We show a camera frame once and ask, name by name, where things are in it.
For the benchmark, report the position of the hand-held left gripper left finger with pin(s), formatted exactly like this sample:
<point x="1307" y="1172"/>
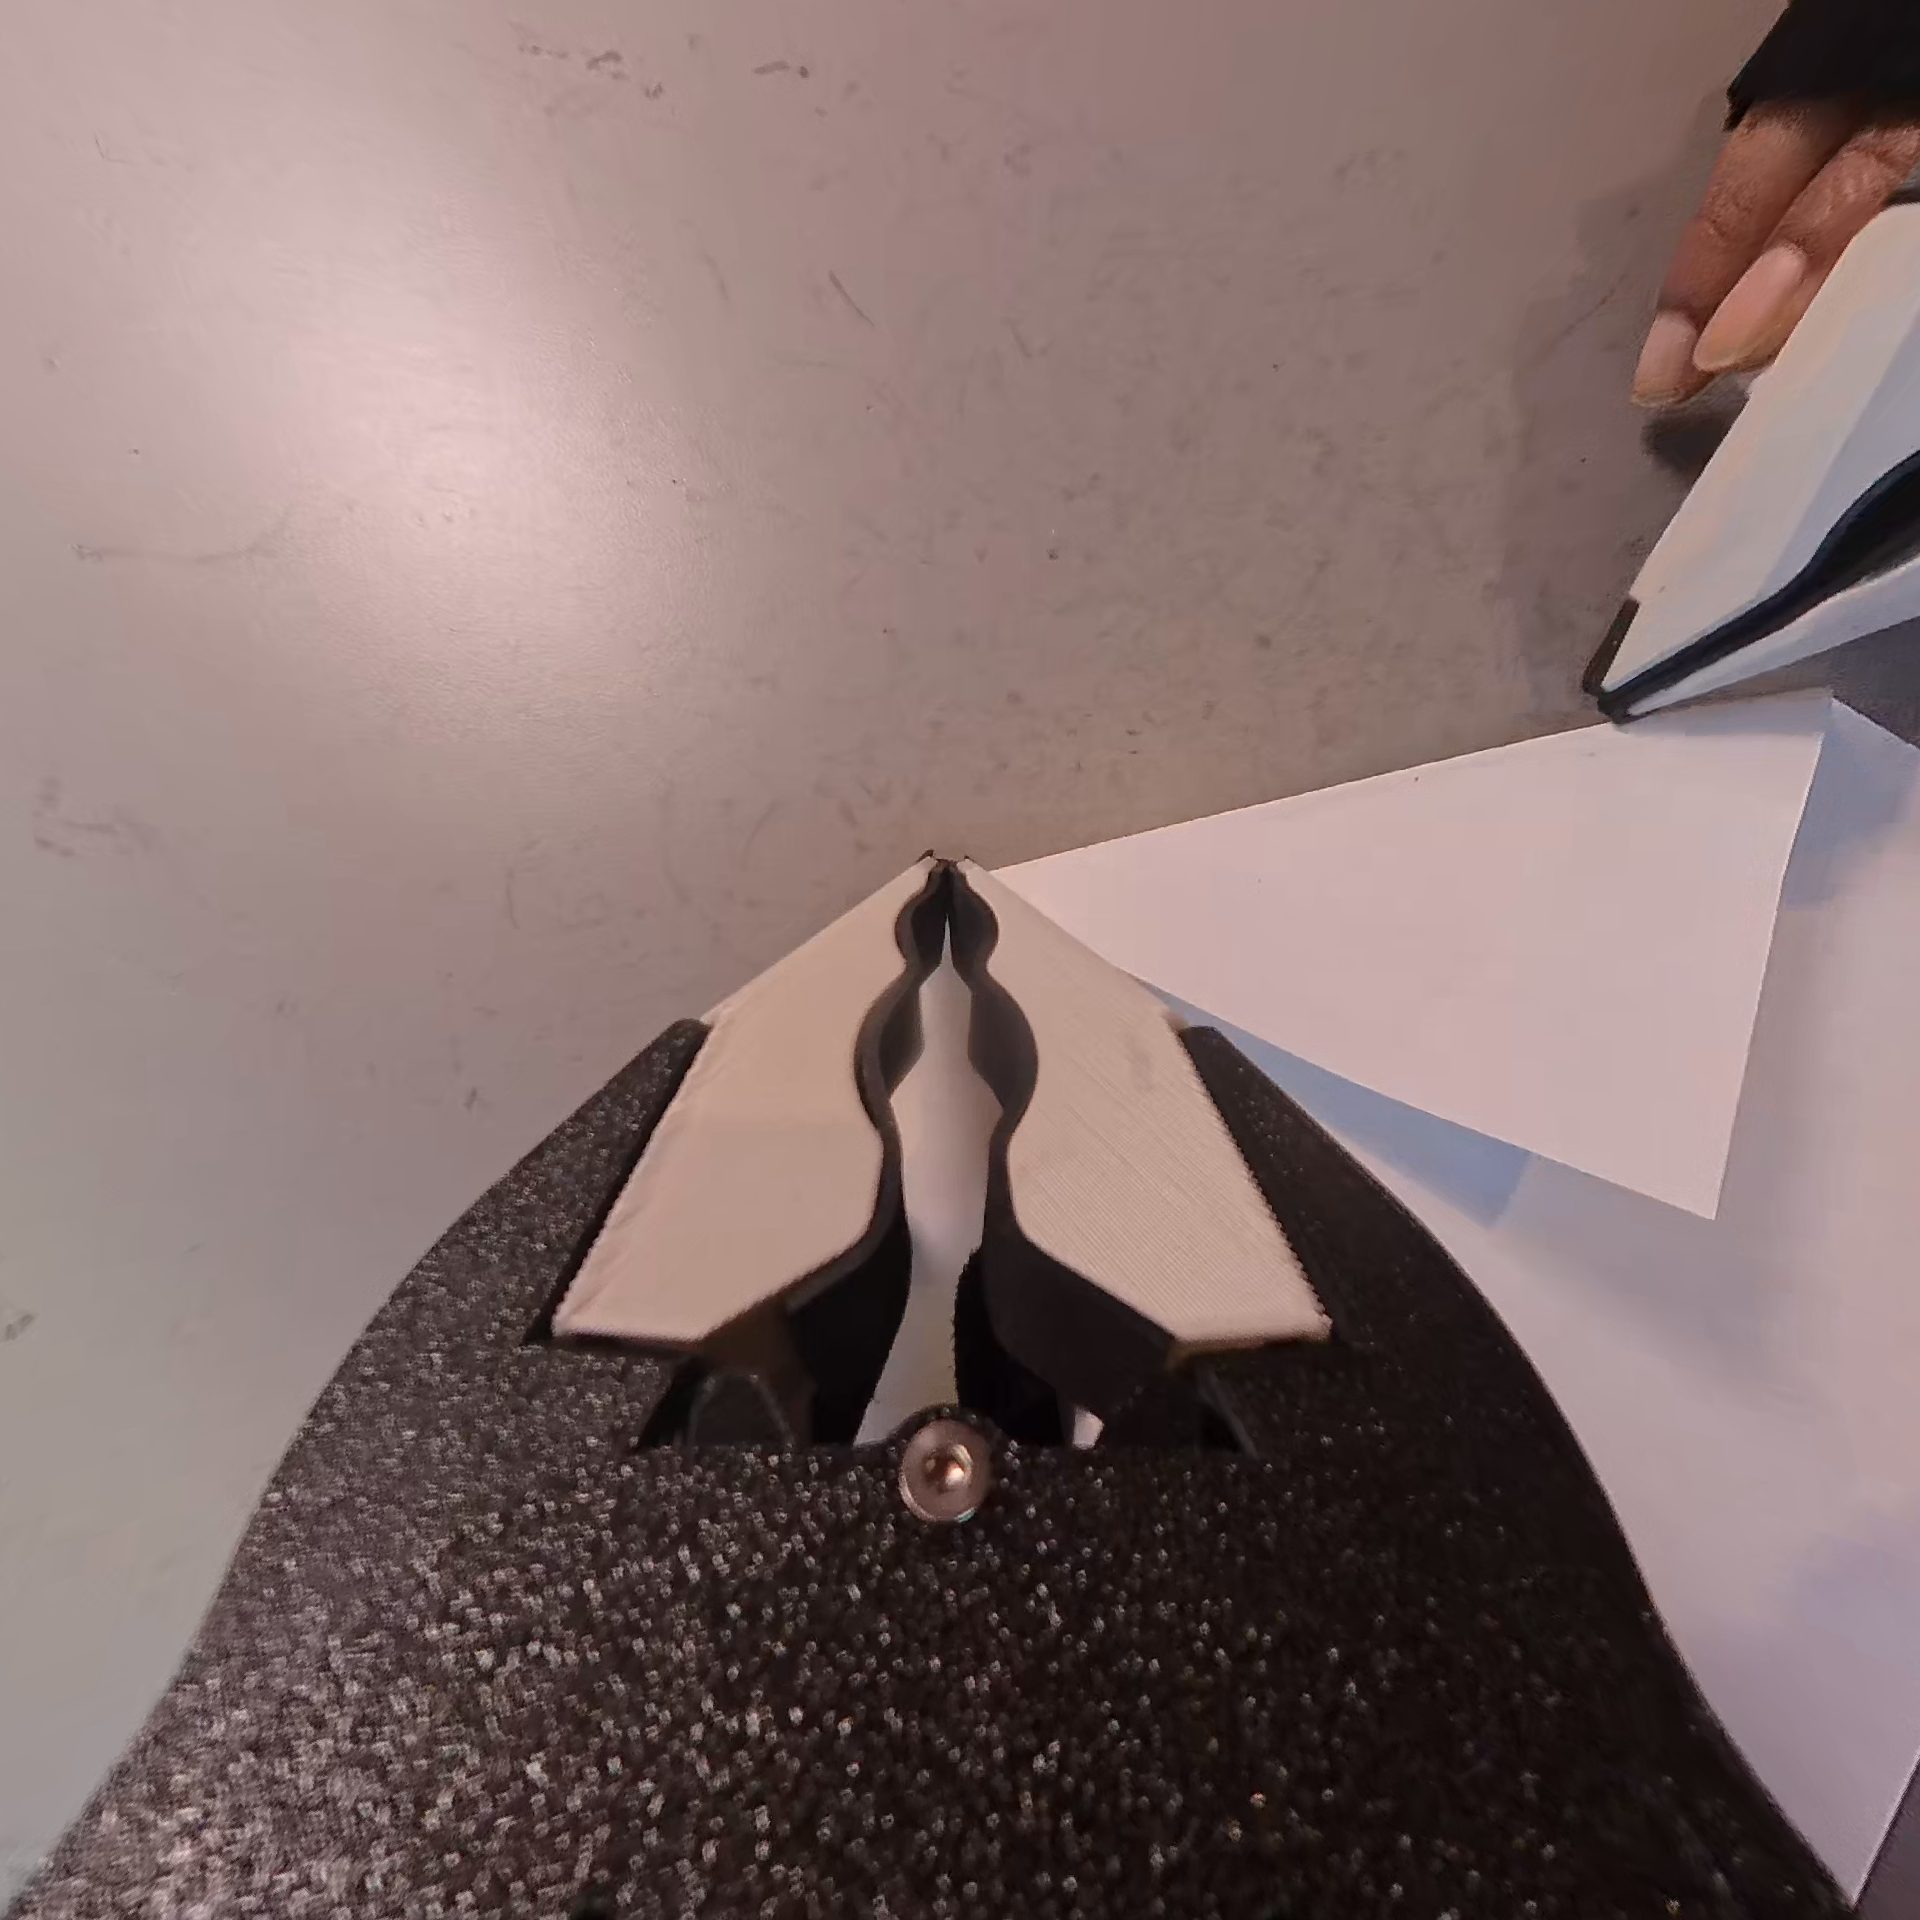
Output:
<point x="750" y="1184"/>

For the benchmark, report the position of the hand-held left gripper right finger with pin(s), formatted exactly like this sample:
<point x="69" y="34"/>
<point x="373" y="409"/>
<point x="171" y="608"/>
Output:
<point x="1156" y="1184"/>

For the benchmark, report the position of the white paper sheet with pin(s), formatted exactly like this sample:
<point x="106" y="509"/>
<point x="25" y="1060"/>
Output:
<point x="1501" y="974"/>

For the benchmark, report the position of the person's right hand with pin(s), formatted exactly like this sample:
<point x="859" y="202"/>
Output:
<point x="1771" y="211"/>

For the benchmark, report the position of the grey desk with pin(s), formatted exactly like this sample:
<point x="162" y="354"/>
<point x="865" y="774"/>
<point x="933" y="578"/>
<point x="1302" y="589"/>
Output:
<point x="599" y="450"/>

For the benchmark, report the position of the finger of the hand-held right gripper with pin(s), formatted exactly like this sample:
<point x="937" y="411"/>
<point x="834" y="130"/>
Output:
<point x="1846" y="616"/>
<point x="1786" y="450"/>

